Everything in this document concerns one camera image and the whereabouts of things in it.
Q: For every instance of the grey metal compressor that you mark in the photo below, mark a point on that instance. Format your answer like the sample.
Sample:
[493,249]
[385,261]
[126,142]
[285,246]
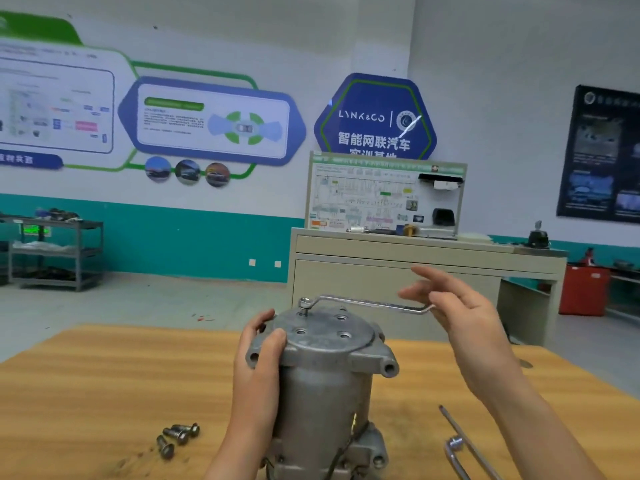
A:
[320,395]

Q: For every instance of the dark wall poster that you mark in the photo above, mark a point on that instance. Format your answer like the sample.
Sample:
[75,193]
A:
[600,155]

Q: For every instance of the silver L-shaped socket wrench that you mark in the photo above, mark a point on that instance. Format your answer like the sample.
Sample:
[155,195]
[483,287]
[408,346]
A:
[455,447]

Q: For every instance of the removed bolt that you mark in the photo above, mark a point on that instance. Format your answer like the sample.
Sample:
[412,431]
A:
[176,434]
[189,429]
[165,447]
[305,309]

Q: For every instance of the white wiring display board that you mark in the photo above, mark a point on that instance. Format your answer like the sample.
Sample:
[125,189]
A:
[360,195]

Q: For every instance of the person's left hand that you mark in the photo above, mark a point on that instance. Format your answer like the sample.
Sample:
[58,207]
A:
[258,385]

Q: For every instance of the dark round table grommet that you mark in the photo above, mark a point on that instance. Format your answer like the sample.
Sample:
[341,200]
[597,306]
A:
[525,363]

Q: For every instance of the small black device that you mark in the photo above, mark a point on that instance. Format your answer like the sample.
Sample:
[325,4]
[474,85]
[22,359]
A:
[539,238]

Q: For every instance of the beige workbench cabinet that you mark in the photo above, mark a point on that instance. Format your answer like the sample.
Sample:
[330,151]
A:
[350,265]

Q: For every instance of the grey metal shelf cart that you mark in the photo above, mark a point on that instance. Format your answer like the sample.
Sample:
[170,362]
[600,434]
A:
[55,255]

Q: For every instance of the blue hexagon wall sign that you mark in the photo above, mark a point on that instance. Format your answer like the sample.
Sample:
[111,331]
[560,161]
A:
[375,105]

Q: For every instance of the red cabinet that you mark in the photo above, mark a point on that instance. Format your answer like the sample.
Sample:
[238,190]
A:
[585,290]

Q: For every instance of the silver combination wrench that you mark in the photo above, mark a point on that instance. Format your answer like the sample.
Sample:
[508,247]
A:
[370,303]

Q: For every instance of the white infographic wall panel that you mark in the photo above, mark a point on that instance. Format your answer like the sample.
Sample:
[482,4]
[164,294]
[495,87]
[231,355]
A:
[50,100]

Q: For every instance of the blue rounded infographic panel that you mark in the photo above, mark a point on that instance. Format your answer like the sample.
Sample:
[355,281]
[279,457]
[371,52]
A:
[180,120]

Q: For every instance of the person's right hand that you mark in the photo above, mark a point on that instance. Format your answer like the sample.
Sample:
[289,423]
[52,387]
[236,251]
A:
[470,335]

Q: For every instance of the round photo wall decal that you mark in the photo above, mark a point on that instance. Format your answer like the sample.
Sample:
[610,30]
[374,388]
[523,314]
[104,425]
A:
[158,169]
[217,175]
[187,172]

